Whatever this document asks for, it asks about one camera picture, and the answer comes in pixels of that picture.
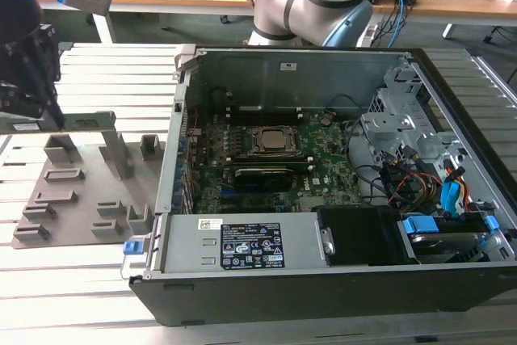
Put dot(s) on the round coin battery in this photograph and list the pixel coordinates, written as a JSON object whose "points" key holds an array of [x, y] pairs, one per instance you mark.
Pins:
{"points": [[327, 120]]}

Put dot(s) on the hard disk in blue carrier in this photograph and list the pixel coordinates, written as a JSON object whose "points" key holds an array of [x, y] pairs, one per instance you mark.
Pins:
{"points": [[428, 236]]}

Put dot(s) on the silver metal drive cage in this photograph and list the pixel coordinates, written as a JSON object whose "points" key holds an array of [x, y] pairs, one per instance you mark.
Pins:
{"points": [[396, 127]]}

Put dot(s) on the CPU with metal lid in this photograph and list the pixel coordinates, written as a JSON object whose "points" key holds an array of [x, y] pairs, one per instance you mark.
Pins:
{"points": [[278, 137]]}

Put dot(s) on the black RAM slot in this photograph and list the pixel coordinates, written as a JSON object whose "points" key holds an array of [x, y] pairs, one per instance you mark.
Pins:
{"points": [[266, 109], [266, 158], [266, 165], [266, 119]]}

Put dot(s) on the open black PC case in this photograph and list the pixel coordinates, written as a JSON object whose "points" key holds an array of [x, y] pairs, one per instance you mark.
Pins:
{"points": [[307, 296]]}

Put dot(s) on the blue case latch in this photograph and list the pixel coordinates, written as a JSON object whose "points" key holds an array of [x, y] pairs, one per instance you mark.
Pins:
{"points": [[132, 247]]}

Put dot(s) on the CPU socket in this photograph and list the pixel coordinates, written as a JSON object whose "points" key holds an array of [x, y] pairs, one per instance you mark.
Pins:
{"points": [[252, 141]]}

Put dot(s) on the brown parts rack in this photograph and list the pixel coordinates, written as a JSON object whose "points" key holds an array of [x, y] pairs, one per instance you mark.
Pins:
{"points": [[93, 175]]}

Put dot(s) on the black graphics card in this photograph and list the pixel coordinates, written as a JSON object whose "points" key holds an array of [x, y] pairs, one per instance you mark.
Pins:
{"points": [[262, 181]]}

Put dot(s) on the grey power supply unit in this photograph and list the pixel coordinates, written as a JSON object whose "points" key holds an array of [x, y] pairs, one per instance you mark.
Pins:
{"points": [[186, 248]]}

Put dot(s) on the black plastic shroud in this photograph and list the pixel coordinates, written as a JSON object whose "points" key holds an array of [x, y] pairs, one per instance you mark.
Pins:
{"points": [[359, 236]]}

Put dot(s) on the green RAM stick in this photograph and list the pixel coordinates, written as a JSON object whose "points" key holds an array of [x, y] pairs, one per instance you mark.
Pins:
{"points": [[89, 122]]}

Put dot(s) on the green motherboard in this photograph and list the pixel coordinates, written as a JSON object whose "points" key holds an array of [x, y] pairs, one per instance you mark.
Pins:
{"points": [[327, 167]]}

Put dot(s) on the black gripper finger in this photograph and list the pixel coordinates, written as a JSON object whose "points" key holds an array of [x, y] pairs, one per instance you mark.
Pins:
{"points": [[46, 62], [20, 94]]}

